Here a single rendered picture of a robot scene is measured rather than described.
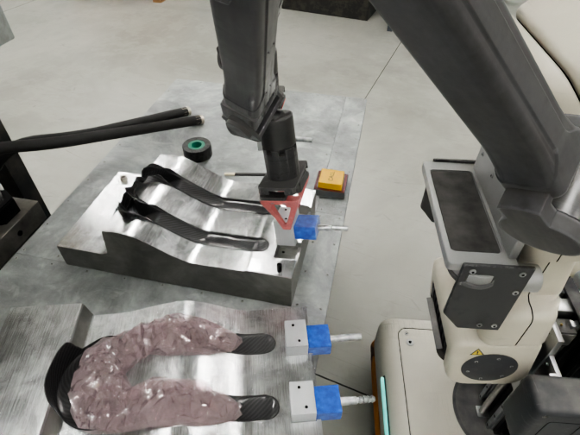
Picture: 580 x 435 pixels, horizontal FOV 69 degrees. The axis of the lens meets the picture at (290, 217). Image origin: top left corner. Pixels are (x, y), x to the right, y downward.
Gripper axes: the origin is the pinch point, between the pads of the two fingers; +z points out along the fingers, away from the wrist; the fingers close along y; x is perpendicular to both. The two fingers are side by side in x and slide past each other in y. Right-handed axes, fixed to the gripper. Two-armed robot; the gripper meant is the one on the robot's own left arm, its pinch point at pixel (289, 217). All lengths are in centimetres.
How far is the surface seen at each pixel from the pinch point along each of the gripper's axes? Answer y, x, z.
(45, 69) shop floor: -232, -266, 20
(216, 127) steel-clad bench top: -53, -38, 3
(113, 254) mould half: 6.6, -36.0, 5.8
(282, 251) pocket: -2.7, -3.5, 10.3
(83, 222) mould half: -0.7, -47.7, 3.4
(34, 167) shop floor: -117, -191, 50
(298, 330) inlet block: 15.6, 3.7, 12.2
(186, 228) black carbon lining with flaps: -1.1, -22.8, 4.2
